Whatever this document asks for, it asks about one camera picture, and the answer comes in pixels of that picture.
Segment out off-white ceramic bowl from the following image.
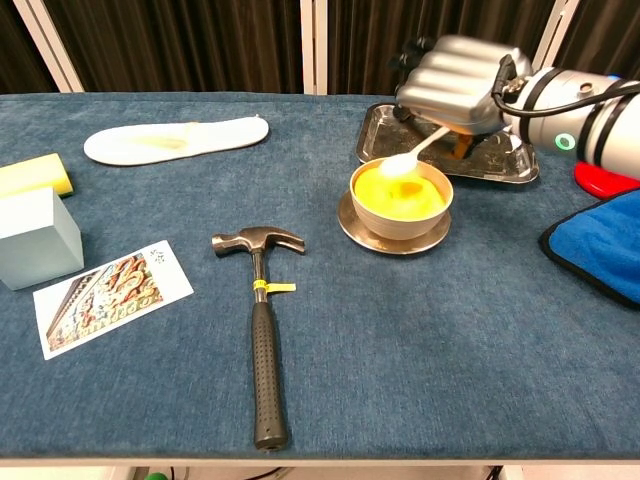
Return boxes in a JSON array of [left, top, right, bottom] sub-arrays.
[[348, 159, 455, 240]]

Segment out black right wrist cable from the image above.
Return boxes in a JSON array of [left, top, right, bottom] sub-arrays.
[[491, 53, 640, 120]]

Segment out red disc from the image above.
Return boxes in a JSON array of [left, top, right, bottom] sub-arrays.
[[573, 160, 640, 200]]

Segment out picture postcard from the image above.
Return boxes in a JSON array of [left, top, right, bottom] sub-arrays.
[[32, 239, 195, 361]]

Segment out black-handled claw hammer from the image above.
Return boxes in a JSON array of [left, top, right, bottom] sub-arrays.
[[210, 225, 307, 450]]

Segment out dark blue tablecloth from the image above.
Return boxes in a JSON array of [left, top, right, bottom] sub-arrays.
[[0, 92, 640, 459]]

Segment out white metal frame post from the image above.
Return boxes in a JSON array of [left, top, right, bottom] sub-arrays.
[[12, 0, 84, 94], [299, 0, 329, 95], [519, 0, 582, 96]]

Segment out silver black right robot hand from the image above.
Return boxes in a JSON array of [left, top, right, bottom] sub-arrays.
[[389, 34, 534, 161]]

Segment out light blue block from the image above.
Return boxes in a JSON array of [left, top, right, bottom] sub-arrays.
[[0, 186, 85, 292]]

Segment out square metal tray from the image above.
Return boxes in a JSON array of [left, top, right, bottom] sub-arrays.
[[355, 102, 540, 185]]

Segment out yellow sponge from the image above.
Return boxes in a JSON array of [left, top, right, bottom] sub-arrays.
[[0, 152, 75, 199]]

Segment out blue microfibre cloth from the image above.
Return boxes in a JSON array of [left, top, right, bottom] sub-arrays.
[[538, 188, 640, 309]]

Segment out round metal saucer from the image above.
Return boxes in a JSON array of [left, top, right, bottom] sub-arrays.
[[337, 189, 453, 254]]

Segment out white plastic spoon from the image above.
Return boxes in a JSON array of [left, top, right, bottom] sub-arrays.
[[379, 125, 451, 177]]

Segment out black pleated curtain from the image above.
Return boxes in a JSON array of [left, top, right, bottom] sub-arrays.
[[542, 0, 640, 101], [326, 0, 557, 97], [0, 0, 59, 95], [42, 0, 304, 94]]

